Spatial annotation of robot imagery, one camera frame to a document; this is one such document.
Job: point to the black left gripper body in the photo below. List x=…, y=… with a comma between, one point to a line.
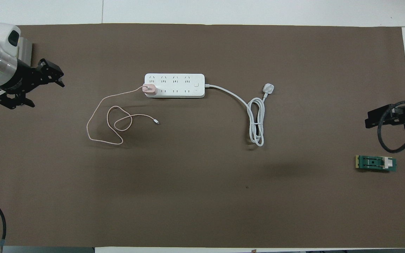
x=25, y=79

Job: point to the pink charger adapter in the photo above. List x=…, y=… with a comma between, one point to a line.
x=150, y=90

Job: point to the white power strip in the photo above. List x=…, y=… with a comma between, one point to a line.
x=178, y=85

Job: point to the brown table mat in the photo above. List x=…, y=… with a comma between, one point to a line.
x=223, y=193

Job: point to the grey on-off switch box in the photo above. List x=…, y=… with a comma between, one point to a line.
x=26, y=52

